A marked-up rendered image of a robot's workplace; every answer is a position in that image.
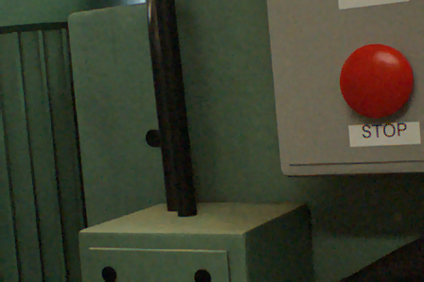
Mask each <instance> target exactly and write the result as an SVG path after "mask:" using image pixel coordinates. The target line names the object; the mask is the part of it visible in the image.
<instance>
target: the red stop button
mask: <svg viewBox="0 0 424 282"><path fill-rule="evenodd" d="M340 87H341V93H342V95H343V97H344V100H345V102H346V103H347V105H348V106H350V108H352V110H354V111H355V112H356V113H359V114H360V115H364V116H366V117H386V116H387V115H392V114H394V113H396V112H397V111H399V110H400V109H401V108H402V107H403V106H404V105H405V104H406V102H407V101H408V99H409V98H410V95H411V94H412V90H413V87H414V75H413V71H412V67H411V65H410V64H409V62H408V60H407V59H406V58H405V56H404V55H403V54H402V53H401V52H399V51H398V50H396V49H395V48H394V47H392V46H390V45H385V44H369V45H364V46H362V47H359V48H358V49H357V50H355V51H354V52H352V53H351V54H350V56H349V57H347V59H346V60H345V62H344V65H343V67H342V69H341V75H340Z"/></svg>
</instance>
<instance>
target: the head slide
mask: <svg viewBox="0 0 424 282"><path fill-rule="evenodd" d="M147 4H148V3H138V4H133V5H124V6H119V7H114V8H105V9H92V10H88V11H79V12H74V13H72V14H70V15H69V16H68V18H67V23H68V29H69V36H70V50H71V57H72V70H73V77H74V90H75V97H76V111H77V118H78V124H79V144H80V158H81V164H82V171H83V185H84V192H85V206H86V213H87V224H88V227H92V226H95V225H99V224H101V223H103V222H107V221H109V220H114V219H119V218H121V217H123V216H127V215H129V214H132V213H134V212H139V211H141V210H143V209H147V208H149V207H153V206H155V205H157V204H161V203H165V202H166V190H165V184H164V171H163V166H162V160H161V147H160V141H159V129H158V123H157V111H156V104H155V98H154V86H153V79H152V67H151V61H150V43H149V36H148V16H147Z"/></svg>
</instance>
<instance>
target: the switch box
mask: <svg viewBox="0 0 424 282"><path fill-rule="evenodd" d="M267 11H268V18H269V27H270V43H271V50H272V66H273V73H274V96H275V104H276V120H277V128H278V144H279V151H280V166H281V170H282V172H283V174H284V175H285V176H289V177H311V176H337V175H388V174H414V173H424V0H410V1H403V2H397V3H387V4H381V5H376V6H365V7H360V8H350V9H339V0H267ZM369 44H385V45H390V46H392V47H394V48H395V49H396V50H398V51H399V52H401V53H402V54H403V55H404V56H405V58H406V59H407V60H408V62H409V64H410V65H411V67H412V71H413V75H414V87H413V90H412V94H411V95H410V98H409V99H408V101H407V102H406V104H405V105H404V106H403V107H402V108H401V109H400V110H399V111H397V112H396V113H394V114H392V115H387V116H386V117H366V116H364V115H360V114H359V113H356V112H355V111H354V110H352V108H350V106H348V105H347V103H346V102H345V100H344V97H343V95H342V93H341V87H340V75H341V69H342V67H343V65H344V63H345V60H346V59H347V57H349V56H350V54H351V53H352V52H354V51H355V50H357V49H358V48H359V47H362V46H364V45H369ZM403 122H419V130H420V139H421V144H401V145H386V146H371V147H350V137H349V128H348V126H355V125H367V124H391V123H403Z"/></svg>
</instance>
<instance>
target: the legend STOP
mask: <svg viewBox="0 0 424 282"><path fill-rule="evenodd" d="M348 128H349V137H350V147H371V146H386V145H401V144H421V139H420V130H419V122H403V123H391V124H367V125H355V126H348Z"/></svg>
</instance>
